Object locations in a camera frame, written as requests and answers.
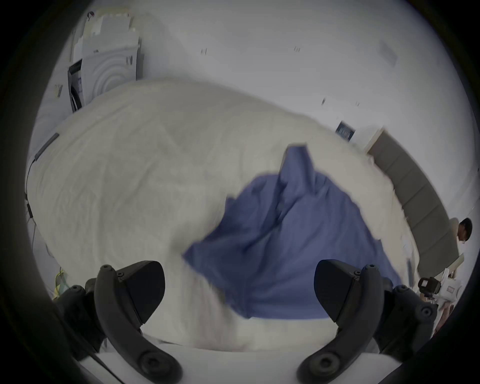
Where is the white washing machine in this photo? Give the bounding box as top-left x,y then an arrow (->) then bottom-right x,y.
67,45 -> 143,113

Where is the blue shirt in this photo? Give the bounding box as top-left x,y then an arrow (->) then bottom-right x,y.
182,145 -> 403,320

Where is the grey padded headboard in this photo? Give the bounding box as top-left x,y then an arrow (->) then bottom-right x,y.
367,127 -> 459,277

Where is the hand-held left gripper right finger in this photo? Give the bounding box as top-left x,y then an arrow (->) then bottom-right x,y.
296,259 -> 439,384

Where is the black cable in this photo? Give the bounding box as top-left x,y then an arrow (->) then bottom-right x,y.
23,132 -> 61,256

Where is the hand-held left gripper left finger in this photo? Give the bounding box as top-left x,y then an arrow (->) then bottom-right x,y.
55,260 -> 184,384

